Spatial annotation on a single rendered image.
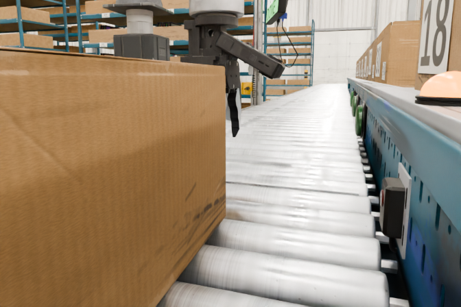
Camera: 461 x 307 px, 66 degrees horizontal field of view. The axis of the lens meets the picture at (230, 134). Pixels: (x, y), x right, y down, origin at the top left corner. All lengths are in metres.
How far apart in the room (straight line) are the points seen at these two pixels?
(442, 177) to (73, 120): 0.17
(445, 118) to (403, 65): 0.84
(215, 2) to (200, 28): 0.06
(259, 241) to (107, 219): 0.21
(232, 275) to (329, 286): 0.08
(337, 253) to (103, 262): 0.23
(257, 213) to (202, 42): 0.30
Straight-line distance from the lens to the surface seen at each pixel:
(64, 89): 0.17
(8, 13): 3.36
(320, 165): 0.68
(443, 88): 0.28
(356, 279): 0.32
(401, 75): 1.04
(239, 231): 0.39
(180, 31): 2.47
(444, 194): 0.19
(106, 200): 0.20
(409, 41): 1.05
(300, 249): 0.38
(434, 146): 0.21
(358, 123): 0.82
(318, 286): 0.32
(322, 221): 0.43
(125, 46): 1.52
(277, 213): 0.44
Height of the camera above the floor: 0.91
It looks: 9 degrees down
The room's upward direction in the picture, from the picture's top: straight up
